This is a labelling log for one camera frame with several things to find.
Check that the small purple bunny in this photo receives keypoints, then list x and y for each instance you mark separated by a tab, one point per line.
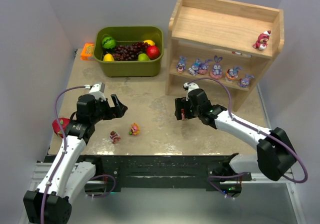
244	82

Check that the pink bear with cake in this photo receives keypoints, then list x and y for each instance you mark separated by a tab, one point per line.
262	41

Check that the purple bunny orange cup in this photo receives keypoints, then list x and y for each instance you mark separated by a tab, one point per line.
232	73

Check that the purple bunny pink donut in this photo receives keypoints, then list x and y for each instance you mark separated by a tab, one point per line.
216	71
204	66

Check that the yellow lemon toy front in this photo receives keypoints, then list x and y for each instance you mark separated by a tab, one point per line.
108	58

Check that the green watermelon toy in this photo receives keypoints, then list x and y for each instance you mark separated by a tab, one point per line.
108	43

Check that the black base frame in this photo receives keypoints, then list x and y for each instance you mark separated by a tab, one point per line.
159	171

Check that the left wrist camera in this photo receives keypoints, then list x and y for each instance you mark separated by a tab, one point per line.
97	90

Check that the pink bear yellow flower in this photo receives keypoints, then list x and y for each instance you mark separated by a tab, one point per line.
134	129

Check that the purple grape bunch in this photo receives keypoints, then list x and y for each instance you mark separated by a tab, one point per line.
129	52

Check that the yellow lemon toy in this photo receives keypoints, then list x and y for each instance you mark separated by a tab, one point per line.
108	58
149	42

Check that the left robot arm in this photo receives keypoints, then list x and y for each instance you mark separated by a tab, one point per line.
63	159

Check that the purple bunny strawberry cake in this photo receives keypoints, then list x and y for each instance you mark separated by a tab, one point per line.
181	66

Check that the pink bear strawberry donut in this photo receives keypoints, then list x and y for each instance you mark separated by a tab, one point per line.
182	114

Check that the purple bunny with bottle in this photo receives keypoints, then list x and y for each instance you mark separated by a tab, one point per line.
194	68

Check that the green pear toy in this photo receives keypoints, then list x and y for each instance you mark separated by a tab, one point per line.
143	57

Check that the green plastic basin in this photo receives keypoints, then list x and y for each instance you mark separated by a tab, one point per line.
125	36

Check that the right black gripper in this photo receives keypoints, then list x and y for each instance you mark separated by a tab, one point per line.
185	107

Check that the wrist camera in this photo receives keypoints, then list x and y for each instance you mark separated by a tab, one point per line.
191	87
97	90

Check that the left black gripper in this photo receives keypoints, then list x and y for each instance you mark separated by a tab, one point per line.
109	108

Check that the red strawberry bear figure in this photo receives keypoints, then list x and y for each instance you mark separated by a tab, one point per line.
114	137

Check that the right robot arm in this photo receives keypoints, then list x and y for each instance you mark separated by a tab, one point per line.
275	154

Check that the wooden two-tier shelf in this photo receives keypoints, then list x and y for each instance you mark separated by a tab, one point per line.
205	28

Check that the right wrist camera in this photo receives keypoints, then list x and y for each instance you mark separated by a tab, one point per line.
191	87

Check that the yellow lemon toy back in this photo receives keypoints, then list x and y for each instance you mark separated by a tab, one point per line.
149	42

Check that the orange snack box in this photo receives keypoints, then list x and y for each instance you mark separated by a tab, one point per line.
87	53

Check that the aluminium rail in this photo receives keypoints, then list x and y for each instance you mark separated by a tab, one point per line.
228	188

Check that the red strawberry toy at edge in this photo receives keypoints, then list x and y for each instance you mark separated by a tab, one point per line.
58	124

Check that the red white box behind shelf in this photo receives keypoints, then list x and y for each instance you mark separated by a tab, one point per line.
241	54

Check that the red apple toy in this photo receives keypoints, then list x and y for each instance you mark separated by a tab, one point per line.
153	52

